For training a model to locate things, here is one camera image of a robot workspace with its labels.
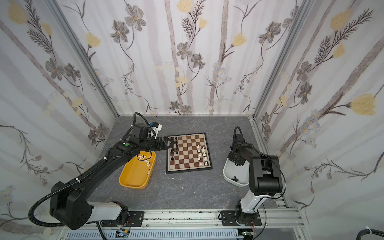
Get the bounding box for white slotted cable duct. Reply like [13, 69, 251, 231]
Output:
[64, 229, 244, 240]

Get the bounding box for white plastic tray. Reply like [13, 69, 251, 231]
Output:
[223, 159, 250, 187]

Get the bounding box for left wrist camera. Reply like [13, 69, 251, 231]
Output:
[150, 122, 162, 133]

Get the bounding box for aluminium mounting rail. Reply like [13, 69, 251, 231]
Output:
[56, 208, 305, 232]

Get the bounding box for yellow plastic tray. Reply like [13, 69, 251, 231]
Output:
[119, 151, 156, 190]

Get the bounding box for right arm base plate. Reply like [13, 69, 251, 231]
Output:
[218, 211, 262, 227]

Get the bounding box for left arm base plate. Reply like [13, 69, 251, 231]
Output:
[121, 211, 145, 228]

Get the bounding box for black left corrugated cable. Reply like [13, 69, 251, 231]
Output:
[28, 157, 109, 228]

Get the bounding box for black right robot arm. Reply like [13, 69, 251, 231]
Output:
[223, 133, 283, 226]

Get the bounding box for brown folding chess board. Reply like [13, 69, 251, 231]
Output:
[166, 133, 213, 174]

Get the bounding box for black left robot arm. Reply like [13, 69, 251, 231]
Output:
[50, 122, 168, 230]

